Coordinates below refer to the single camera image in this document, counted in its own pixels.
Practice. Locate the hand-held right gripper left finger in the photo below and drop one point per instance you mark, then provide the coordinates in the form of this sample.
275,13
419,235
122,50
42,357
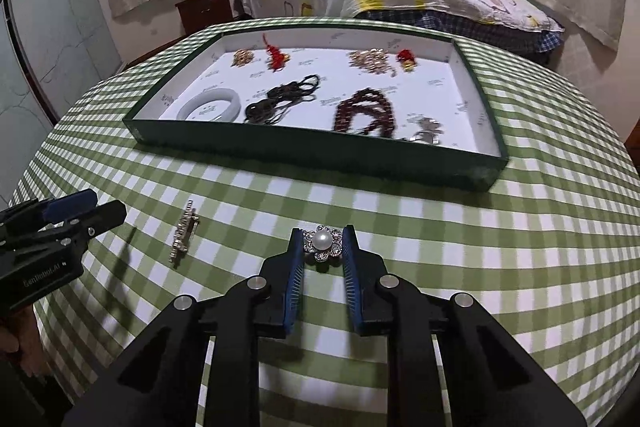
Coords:
295,287

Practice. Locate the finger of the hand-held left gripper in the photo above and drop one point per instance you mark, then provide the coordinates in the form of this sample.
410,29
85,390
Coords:
70,204
102,217

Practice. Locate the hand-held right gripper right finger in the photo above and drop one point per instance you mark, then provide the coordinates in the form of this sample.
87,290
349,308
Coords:
352,287

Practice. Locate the small pearl flower brooch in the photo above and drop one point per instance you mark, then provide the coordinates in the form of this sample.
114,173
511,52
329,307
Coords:
322,241

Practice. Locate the rhinestone hair clip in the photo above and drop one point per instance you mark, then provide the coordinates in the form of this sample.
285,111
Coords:
182,232

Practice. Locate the green jewelry tray box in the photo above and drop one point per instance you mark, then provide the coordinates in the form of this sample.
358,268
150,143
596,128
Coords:
300,147

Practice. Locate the gold filigree brooch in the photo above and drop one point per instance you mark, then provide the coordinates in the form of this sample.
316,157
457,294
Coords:
242,57

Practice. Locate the large pearl gold brooch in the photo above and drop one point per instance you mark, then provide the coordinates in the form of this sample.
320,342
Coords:
370,59

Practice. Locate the red tassel ornament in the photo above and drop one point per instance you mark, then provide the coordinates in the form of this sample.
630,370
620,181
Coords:
272,54

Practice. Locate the red gold charm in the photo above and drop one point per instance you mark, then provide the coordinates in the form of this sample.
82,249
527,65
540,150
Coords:
405,56

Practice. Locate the person's left hand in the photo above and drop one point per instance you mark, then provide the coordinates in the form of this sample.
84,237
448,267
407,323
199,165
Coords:
20,337

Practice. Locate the green checkered tablecloth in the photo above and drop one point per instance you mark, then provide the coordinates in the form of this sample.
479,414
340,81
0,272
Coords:
450,257

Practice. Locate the white jade bangle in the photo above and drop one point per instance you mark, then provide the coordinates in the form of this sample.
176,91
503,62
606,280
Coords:
220,96

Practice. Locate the silver brooch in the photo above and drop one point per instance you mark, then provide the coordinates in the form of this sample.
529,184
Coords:
425,127

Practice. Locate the dark wooden nightstand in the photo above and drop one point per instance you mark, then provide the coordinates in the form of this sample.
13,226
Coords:
205,12

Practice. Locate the blue plaid bed sheet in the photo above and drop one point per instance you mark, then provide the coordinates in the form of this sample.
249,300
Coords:
475,32

